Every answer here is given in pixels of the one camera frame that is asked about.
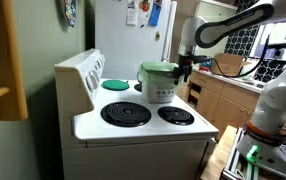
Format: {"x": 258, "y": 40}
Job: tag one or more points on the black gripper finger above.
{"x": 176, "y": 75}
{"x": 186, "y": 75}

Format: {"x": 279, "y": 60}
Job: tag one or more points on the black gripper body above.
{"x": 185, "y": 65}

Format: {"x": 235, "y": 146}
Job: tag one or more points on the green trash bin lid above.
{"x": 157, "y": 66}

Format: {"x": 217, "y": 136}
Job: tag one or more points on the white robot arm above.
{"x": 262, "y": 143}

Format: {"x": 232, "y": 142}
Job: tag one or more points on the white compost trash bin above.
{"x": 154, "y": 94}

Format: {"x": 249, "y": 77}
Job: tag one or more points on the green bin liner bag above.
{"x": 159, "y": 77}

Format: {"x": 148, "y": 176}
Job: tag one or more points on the cardboard box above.
{"x": 229, "y": 64}

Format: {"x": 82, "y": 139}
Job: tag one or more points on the wooden kitchen cabinets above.
{"x": 220, "y": 102}

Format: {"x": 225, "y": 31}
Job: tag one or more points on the white refrigerator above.
{"x": 126, "y": 46}

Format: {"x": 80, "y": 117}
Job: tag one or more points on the blue paper on fridge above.
{"x": 154, "y": 16}

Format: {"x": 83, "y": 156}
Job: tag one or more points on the green round silicone pad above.
{"x": 116, "y": 85}

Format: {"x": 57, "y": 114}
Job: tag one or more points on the white paper on fridge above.
{"x": 132, "y": 12}

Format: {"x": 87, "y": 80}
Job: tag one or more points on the white electric stove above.
{"x": 116, "y": 135}

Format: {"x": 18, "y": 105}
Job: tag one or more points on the wooden spice shelf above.
{"x": 13, "y": 105}

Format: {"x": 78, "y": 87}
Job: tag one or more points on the colourful decorative wall plate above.
{"x": 70, "y": 12}

